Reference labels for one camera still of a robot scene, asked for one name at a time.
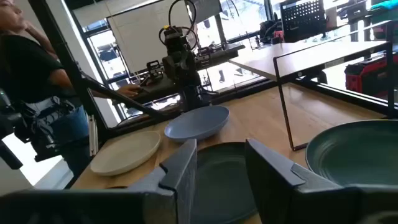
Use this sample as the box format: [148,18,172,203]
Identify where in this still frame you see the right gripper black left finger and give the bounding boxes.
[127,139,198,224]

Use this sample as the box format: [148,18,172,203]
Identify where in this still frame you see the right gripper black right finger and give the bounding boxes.
[244,138,358,224]

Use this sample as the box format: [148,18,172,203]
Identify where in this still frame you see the dark green smooth plate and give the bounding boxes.
[189,141,258,224]

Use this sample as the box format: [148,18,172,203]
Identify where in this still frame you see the light blue plate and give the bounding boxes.
[164,105,230,142]

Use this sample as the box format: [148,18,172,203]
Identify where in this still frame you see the dark teal ribbed plate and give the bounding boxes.
[305,119,398,187]

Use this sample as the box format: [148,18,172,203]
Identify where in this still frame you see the white bowl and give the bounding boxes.
[90,130,162,177]

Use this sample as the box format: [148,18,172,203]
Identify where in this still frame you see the person's hand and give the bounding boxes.
[116,83,142,98]

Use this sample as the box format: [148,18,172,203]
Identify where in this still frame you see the red toolbox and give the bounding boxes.
[344,54,398,100]

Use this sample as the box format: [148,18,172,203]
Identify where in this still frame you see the dark background desk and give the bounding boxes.
[130,43,246,105]

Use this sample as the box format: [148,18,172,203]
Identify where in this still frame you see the black pegboard panel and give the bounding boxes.
[279,0,327,44]

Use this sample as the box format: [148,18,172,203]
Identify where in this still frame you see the person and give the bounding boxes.
[0,0,118,180]

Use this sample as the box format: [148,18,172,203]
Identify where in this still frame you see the wooden shelf with black frame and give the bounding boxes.
[228,20,398,152]

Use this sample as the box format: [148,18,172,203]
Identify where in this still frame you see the black rig frame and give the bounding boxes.
[27,0,398,147]

